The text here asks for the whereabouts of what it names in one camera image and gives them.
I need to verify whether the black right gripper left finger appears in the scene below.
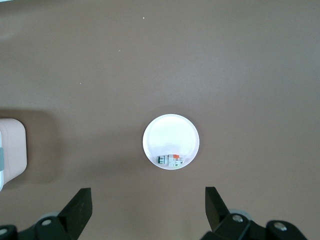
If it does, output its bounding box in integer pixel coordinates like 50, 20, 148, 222
0, 187, 94, 240

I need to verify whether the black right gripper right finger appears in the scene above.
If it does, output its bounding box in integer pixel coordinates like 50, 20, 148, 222
199, 186, 307, 240

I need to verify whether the pink box with white lid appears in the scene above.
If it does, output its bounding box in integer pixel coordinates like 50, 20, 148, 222
0, 118, 28, 192

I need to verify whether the pink round plate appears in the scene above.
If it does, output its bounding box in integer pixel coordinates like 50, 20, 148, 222
142, 113, 201, 171

